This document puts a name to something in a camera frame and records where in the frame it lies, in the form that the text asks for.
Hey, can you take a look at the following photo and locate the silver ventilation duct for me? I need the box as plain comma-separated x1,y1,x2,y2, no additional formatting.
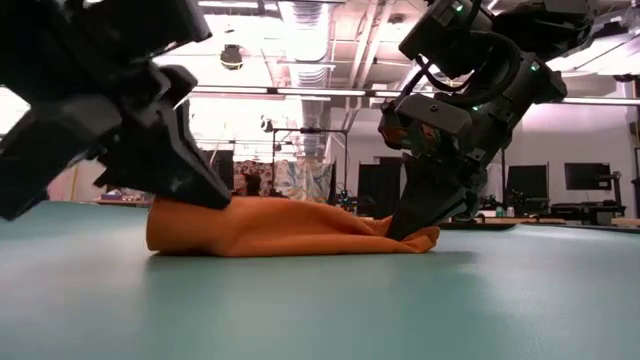
277,0,335,156

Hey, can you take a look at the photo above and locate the patterned cloth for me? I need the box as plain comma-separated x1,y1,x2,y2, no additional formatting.
232,158,335,201

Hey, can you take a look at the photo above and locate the black computer monitor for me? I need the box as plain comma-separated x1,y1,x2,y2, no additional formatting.
563,161,612,192
506,164,550,200

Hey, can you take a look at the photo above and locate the black partition panel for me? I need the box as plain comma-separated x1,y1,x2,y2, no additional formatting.
356,156,404,217

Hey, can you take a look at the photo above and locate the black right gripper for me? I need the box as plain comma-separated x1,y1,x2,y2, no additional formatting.
386,92,507,242

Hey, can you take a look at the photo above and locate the black ceiling dome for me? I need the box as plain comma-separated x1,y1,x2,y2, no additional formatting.
219,43,245,71

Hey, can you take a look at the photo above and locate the green table mat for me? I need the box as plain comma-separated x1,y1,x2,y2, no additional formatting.
0,199,640,360

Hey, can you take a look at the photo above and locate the pink curtain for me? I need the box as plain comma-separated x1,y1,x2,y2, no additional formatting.
47,159,109,202

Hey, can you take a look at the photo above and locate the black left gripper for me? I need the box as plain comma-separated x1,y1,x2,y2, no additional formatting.
0,62,234,222

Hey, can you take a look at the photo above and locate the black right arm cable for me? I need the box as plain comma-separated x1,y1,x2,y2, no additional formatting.
413,27,524,107

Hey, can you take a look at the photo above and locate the wooden room table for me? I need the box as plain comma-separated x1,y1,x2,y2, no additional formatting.
439,215,567,226

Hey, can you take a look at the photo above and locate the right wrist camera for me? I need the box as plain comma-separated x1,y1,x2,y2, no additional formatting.
377,112,437,153

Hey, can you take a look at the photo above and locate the orange towel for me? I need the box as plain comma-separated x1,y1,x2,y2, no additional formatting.
145,195,442,259

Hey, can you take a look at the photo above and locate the long ceiling light bar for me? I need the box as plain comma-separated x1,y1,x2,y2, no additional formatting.
192,82,640,107

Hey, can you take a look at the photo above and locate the black desk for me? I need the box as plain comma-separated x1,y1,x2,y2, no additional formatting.
549,200,627,227

